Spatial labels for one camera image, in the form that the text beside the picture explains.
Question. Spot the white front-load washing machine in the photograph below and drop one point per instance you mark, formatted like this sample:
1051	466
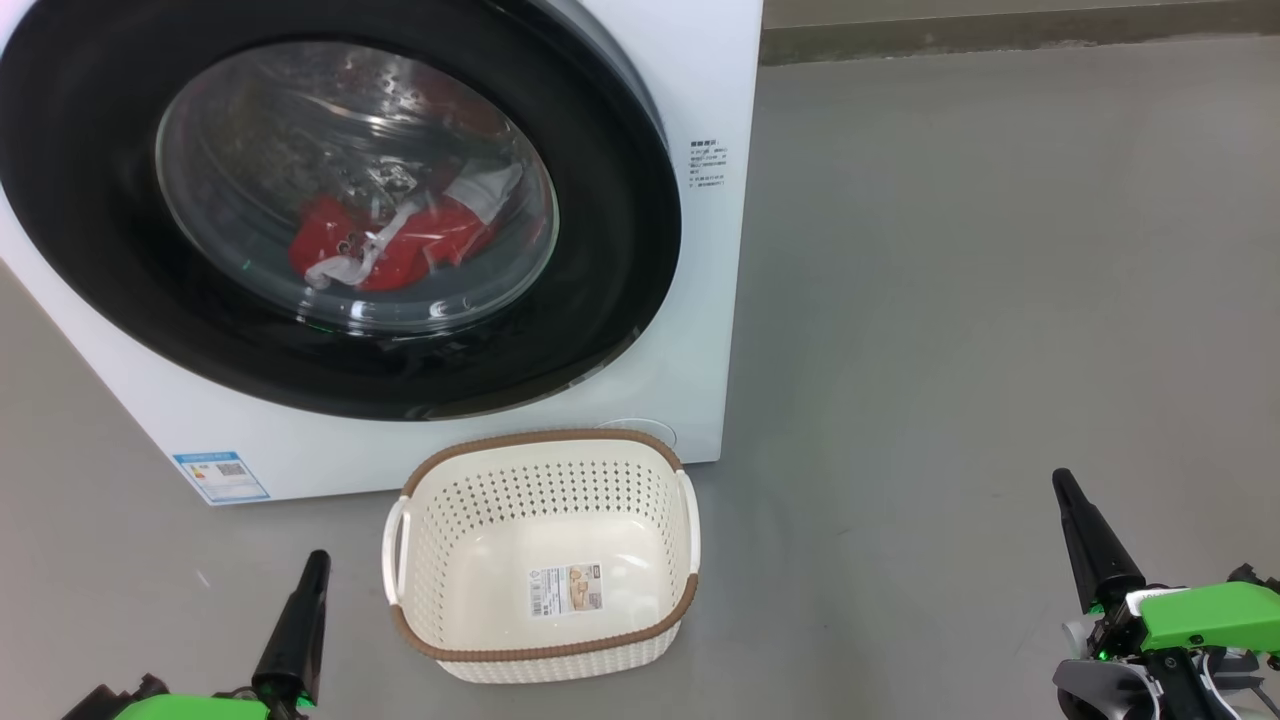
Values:
700	300

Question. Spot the cream laundry basket brown rim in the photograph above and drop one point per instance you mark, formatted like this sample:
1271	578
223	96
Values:
480	600

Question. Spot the blue energy label sticker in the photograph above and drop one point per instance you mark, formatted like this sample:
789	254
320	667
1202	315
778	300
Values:
220	478

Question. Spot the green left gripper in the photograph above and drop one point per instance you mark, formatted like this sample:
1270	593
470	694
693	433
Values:
190	710

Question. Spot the grey wall baseboard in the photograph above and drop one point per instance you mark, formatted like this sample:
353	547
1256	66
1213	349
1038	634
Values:
1000	40

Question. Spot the round white filter cover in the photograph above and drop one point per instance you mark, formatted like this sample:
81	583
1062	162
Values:
660	430

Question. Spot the red and white jersey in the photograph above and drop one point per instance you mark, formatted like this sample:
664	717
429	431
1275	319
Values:
400	255

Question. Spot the paper product label sticker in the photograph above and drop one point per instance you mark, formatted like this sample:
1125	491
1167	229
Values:
565	590

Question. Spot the black washer door with glass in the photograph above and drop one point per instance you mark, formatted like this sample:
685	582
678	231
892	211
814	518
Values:
620	250

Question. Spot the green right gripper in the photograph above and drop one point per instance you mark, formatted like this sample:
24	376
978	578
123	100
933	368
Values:
1200	615

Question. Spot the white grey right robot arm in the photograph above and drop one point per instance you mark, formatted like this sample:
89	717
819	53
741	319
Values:
1100	690

